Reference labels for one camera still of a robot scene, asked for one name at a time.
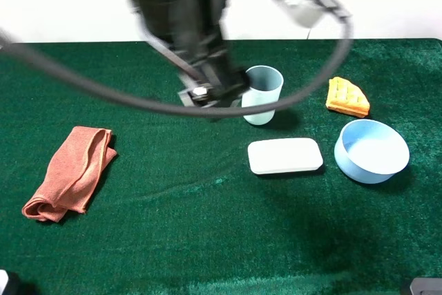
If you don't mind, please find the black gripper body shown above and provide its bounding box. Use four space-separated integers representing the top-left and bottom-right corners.
177 53 250 108

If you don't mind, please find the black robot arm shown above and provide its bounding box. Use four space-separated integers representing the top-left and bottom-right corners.
133 0 249 107

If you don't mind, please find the light blue cup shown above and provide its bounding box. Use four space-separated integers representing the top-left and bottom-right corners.
241 65 284 107

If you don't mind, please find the orange waffle piece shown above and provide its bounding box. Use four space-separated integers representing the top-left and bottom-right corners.
325 77 370 118

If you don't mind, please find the orange folded cloth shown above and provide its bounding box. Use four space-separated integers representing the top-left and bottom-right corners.
21 126 117 222

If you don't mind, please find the light blue bowl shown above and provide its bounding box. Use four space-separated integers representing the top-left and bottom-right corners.
334 119 410 184

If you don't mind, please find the green felt table mat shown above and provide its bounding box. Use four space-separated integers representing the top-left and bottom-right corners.
1 39 441 294

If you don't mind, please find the black cable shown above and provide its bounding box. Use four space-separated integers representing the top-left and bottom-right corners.
0 15 355 118

